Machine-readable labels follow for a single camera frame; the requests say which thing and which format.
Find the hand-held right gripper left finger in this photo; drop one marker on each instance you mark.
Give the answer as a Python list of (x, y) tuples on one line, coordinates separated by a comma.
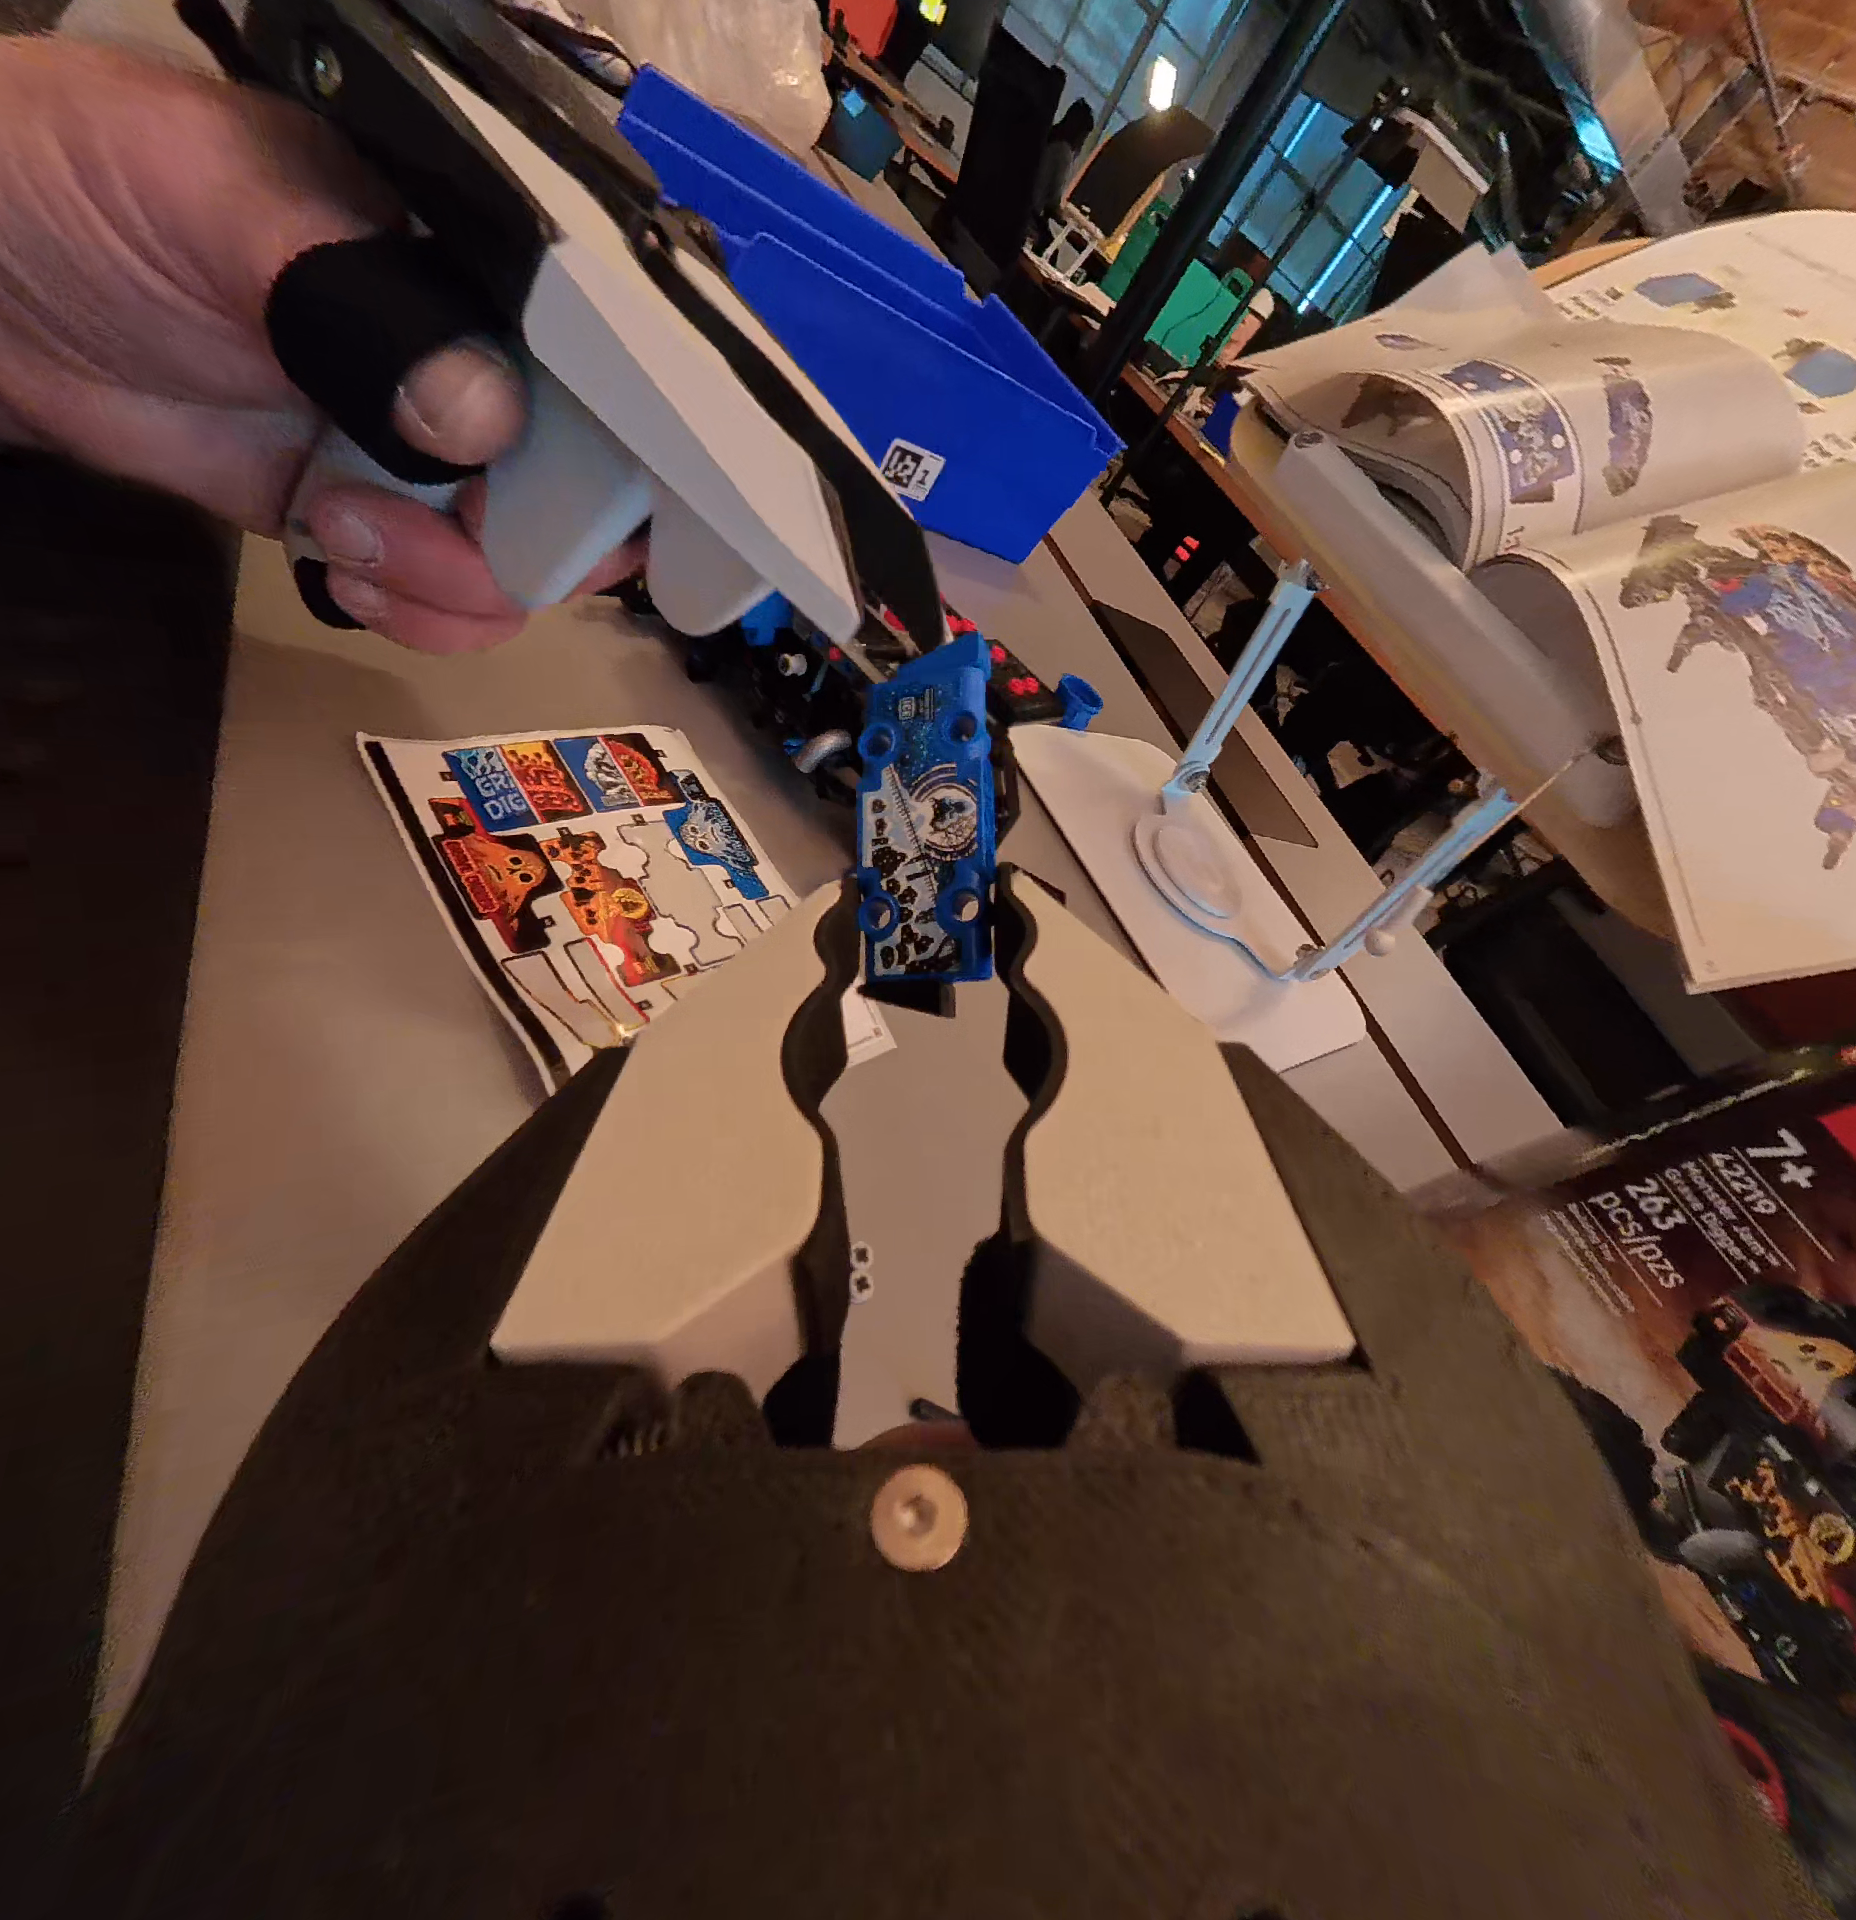
[(658, 1199)]

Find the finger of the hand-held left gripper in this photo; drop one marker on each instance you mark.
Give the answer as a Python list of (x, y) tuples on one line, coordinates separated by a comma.
[(711, 592), (674, 405)]

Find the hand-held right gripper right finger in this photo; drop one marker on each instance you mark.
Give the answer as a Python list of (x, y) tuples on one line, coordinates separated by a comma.
[(1168, 1199)]

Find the black toy vehicle model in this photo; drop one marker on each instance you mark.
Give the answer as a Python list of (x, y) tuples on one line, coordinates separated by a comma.
[(807, 675)]

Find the blue printed toy panel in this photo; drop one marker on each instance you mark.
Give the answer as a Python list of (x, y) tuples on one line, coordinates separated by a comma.
[(924, 809)]

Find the person's left hand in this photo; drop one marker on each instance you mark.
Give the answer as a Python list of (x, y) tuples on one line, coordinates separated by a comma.
[(116, 254)]

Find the blue plastic bin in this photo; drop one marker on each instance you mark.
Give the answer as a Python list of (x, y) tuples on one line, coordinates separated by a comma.
[(897, 344)]

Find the white book stand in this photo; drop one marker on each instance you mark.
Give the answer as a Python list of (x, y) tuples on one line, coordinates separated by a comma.
[(1242, 931)]

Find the colourful sticker sheet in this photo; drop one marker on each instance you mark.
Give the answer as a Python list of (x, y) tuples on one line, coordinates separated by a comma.
[(567, 856)]

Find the clear plastic bag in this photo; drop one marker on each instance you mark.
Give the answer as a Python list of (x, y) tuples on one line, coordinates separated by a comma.
[(718, 53)]

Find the blue round toy piece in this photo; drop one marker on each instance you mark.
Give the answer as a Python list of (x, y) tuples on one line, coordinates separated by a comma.
[(1075, 701)]

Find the green chair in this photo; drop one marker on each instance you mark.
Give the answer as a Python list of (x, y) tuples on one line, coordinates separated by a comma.
[(1190, 306)]

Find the black pole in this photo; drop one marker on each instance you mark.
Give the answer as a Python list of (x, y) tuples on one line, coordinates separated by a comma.
[(1214, 194)]

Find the toy set box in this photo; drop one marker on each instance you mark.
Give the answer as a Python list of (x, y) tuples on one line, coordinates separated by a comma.
[(1738, 1350)]

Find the black perforated board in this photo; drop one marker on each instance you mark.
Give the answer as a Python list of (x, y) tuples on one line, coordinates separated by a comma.
[(73, 1051)]

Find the open instruction booklet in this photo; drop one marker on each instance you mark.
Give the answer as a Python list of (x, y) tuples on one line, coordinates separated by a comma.
[(1694, 495)]

